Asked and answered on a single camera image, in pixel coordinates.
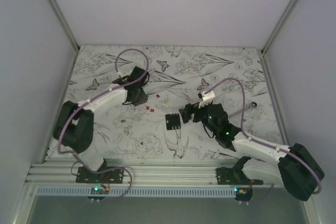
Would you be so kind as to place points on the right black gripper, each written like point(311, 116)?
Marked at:
point(190, 109)

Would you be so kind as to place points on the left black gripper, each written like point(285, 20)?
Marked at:
point(144, 98)

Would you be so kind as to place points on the black fuse box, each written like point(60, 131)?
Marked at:
point(173, 121)

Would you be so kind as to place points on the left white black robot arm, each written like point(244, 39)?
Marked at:
point(74, 128)

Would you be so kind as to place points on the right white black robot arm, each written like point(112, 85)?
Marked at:
point(292, 167)

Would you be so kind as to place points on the floral patterned mat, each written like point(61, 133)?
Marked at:
point(178, 74)

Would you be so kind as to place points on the silver ratchet wrench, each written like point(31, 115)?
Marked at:
point(247, 107)

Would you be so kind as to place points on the right controller board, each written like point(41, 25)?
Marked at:
point(243, 195)

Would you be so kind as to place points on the controller board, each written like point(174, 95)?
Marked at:
point(243, 195)
point(98, 193)

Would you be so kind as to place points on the left controller board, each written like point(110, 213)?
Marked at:
point(98, 193)

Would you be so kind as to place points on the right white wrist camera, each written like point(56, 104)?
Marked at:
point(206, 98)

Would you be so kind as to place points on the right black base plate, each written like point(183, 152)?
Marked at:
point(230, 176)

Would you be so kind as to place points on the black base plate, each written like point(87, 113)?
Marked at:
point(230, 176)
point(86, 177)

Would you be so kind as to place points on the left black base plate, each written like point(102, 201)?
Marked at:
point(86, 177)

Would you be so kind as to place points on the aluminium rail base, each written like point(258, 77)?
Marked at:
point(155, 172)

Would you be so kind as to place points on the white slotted cable duct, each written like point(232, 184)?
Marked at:
point(137, 191)

